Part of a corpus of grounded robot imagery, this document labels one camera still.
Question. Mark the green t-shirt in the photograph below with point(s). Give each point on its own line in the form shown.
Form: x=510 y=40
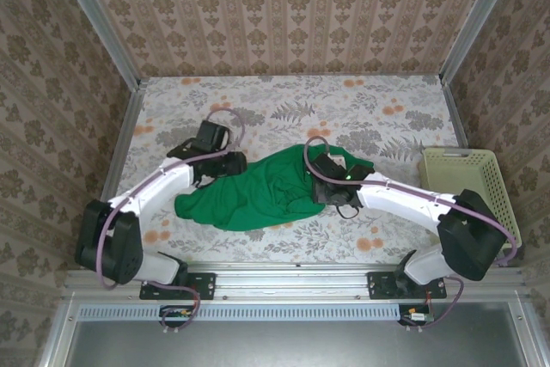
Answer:
x=249 y=199

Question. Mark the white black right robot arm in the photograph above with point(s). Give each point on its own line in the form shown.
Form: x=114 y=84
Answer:
x=399 y=203

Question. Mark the floral patterned table cover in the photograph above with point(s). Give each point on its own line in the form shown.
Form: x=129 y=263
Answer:
x=301 y=96

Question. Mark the pale green plastic basket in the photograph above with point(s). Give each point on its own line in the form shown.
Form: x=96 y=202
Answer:
x=472 y=165

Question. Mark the small electronics board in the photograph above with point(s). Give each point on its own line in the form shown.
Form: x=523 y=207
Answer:
x=176 y=313
x=414 y=315

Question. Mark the grey metal sheet panel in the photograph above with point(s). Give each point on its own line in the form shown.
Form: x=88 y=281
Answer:
x=292 y=345

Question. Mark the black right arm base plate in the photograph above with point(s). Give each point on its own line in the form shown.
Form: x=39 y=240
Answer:
x=378 y=285

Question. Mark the aluminium frame cross rail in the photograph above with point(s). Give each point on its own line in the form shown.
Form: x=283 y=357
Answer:
x=292 y=285

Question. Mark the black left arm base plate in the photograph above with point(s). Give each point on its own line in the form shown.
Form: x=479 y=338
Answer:
x=206 y=285

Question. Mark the aluminium frame post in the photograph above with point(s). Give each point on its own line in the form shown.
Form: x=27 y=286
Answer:
x=94 y=19
x=481 y=19

